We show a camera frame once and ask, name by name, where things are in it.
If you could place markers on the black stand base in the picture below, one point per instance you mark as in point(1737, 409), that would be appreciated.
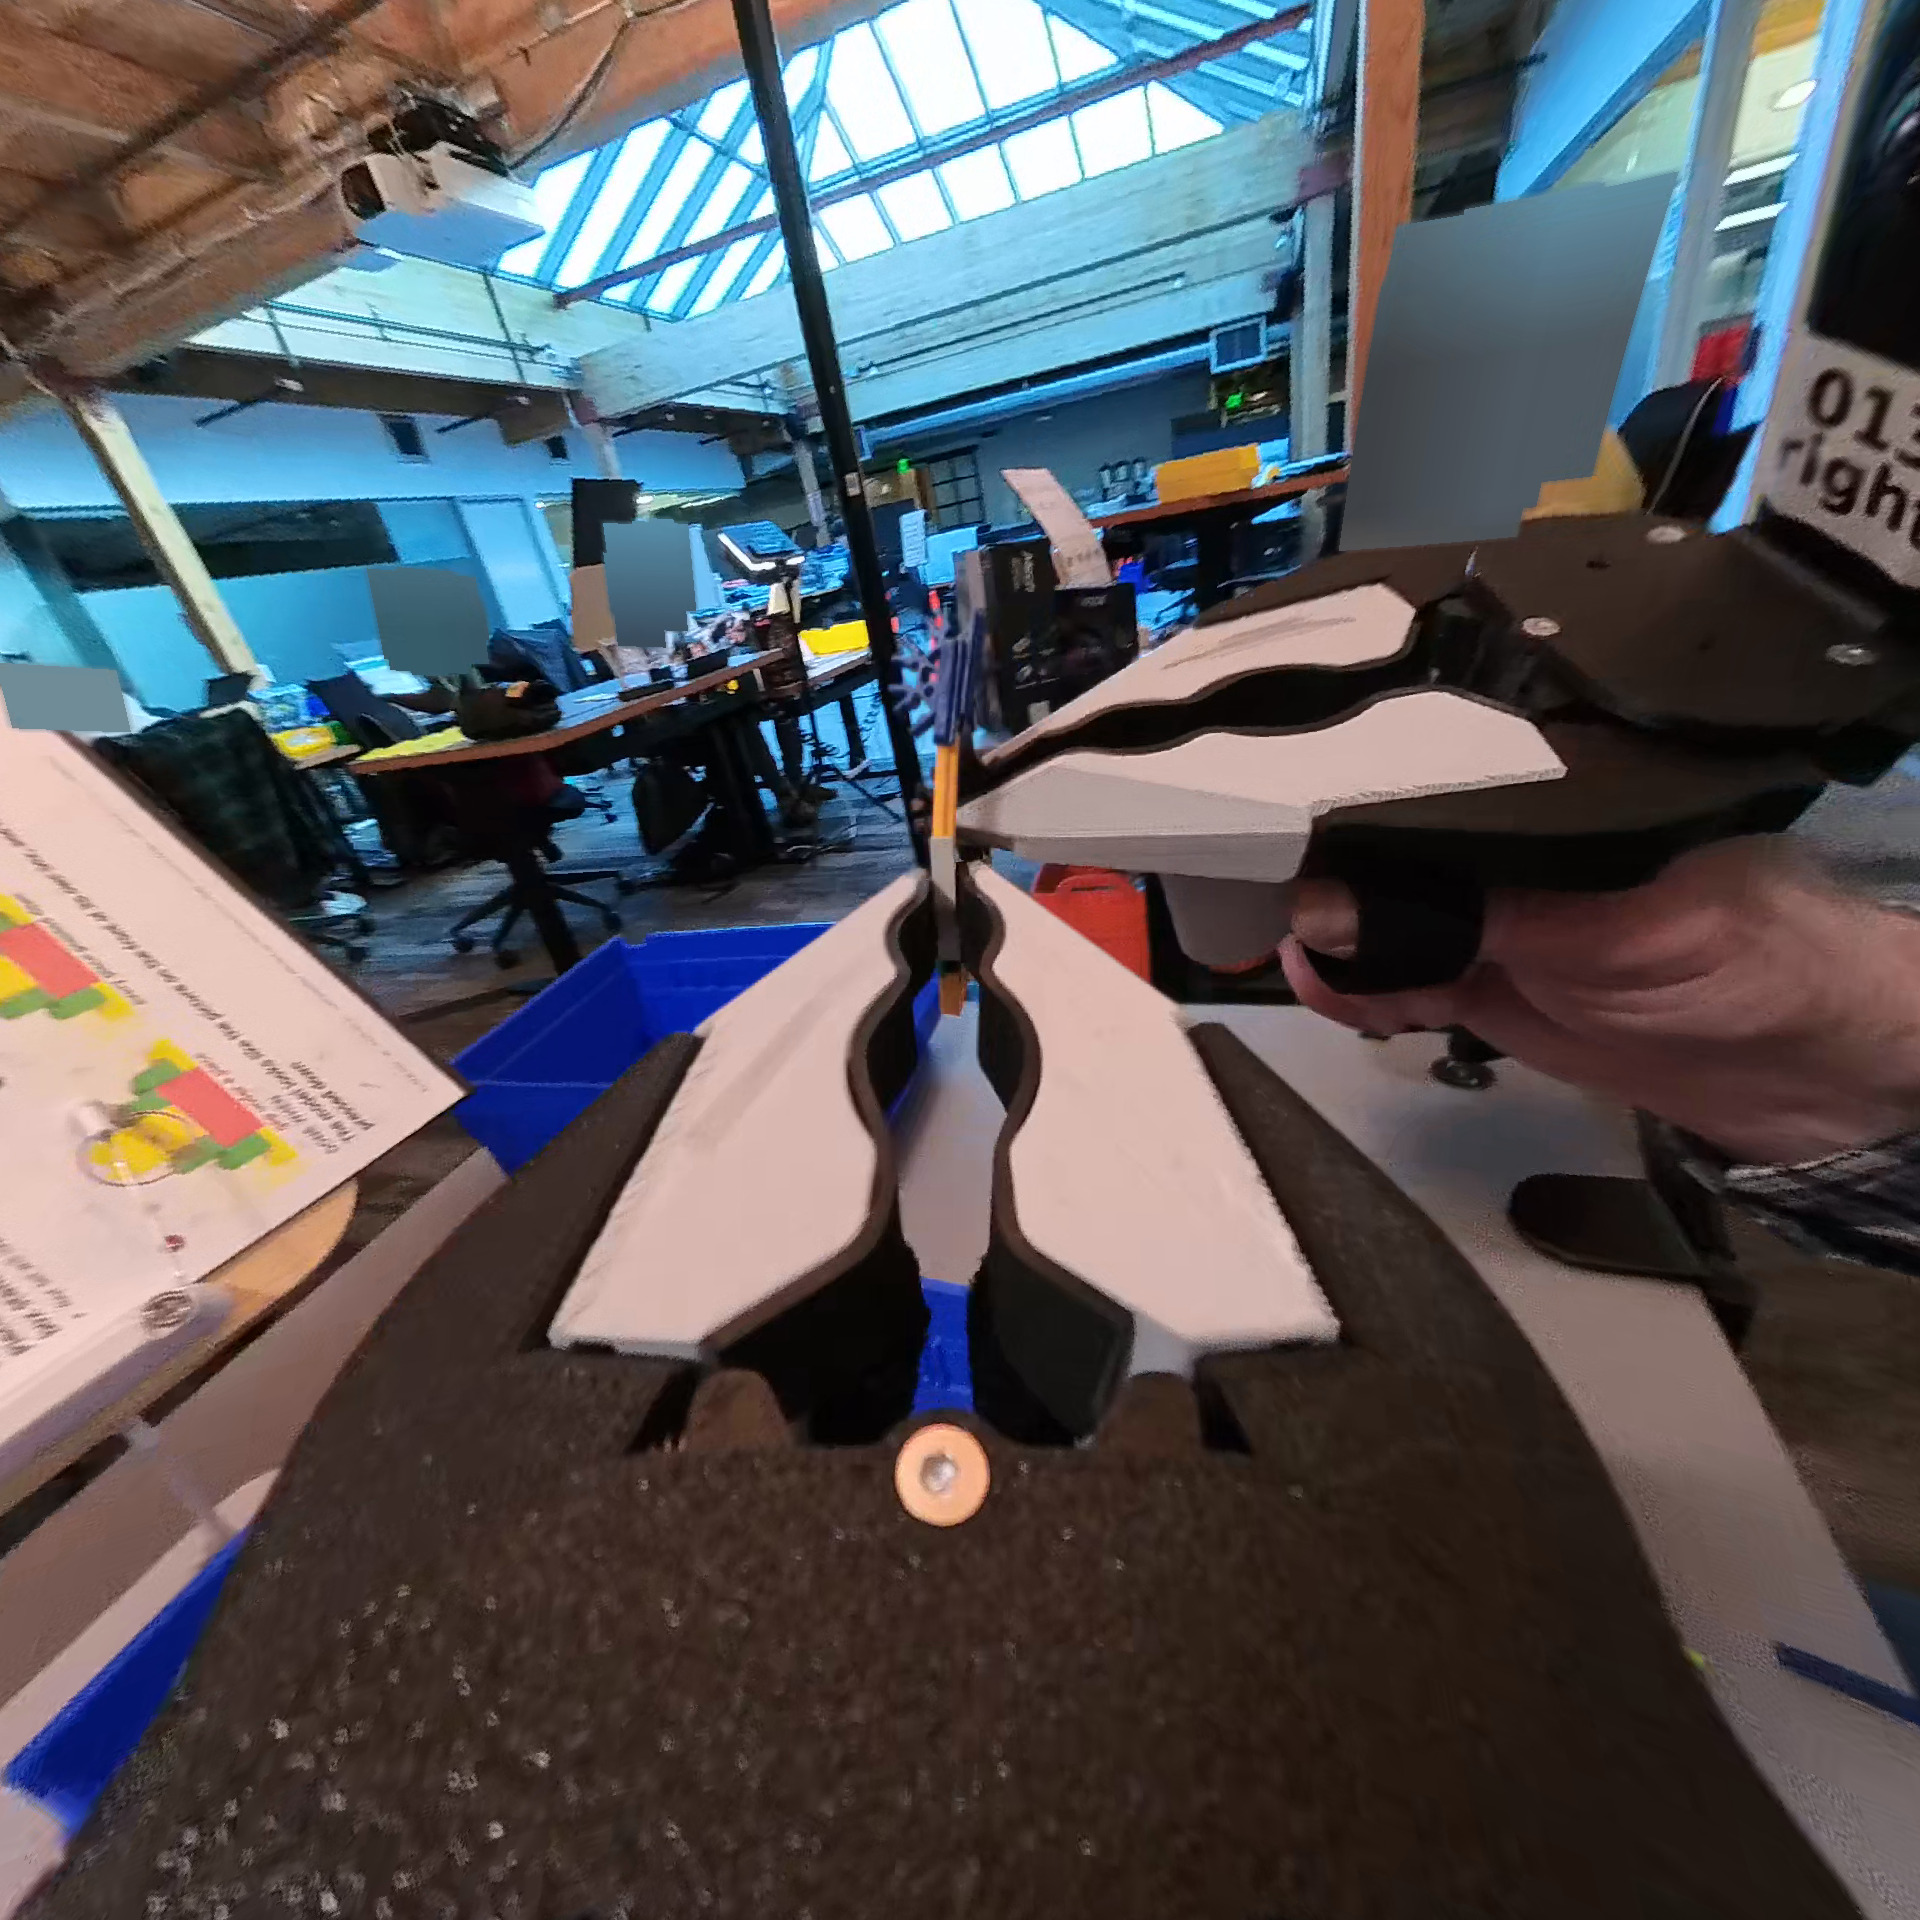
point(1621, 1231)

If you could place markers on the building instruction sheet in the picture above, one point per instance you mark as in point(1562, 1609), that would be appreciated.
point(152, 1080)

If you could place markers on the black metal pole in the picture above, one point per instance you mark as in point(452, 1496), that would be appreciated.
point(835, 421)

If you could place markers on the person's right hand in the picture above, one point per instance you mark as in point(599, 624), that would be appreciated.
point(1713, 977)

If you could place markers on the blue toy rod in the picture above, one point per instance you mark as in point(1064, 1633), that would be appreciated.
point(1845, 1681)

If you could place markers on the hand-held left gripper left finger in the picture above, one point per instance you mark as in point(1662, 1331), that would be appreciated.
point(721, 1201)

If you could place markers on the white ceiling projector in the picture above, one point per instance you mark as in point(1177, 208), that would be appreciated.
point(445, 195)

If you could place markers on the blue connector orange rod piece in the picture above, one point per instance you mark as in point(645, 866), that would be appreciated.
point(953, 780)

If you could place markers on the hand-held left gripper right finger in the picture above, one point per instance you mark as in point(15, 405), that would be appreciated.
point(1172, 1201)

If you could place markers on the person's right forearm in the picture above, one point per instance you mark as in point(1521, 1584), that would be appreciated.
point(1832, 1196)

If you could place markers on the red crate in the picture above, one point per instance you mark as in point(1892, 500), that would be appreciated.
point(1096, 923)

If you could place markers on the black product carton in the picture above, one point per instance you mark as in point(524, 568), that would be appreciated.
point(1053, 637)

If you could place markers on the yellow box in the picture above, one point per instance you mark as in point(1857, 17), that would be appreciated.
point(1211, 476)

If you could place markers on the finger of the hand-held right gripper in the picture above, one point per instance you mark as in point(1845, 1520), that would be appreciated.
point(1261, 797)
point(1232, 661)

